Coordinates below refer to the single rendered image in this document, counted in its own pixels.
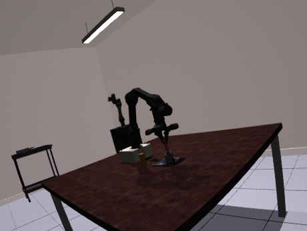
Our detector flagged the orange cylinder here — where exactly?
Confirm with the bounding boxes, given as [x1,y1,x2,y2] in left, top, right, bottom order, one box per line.
[139,153,147,167]

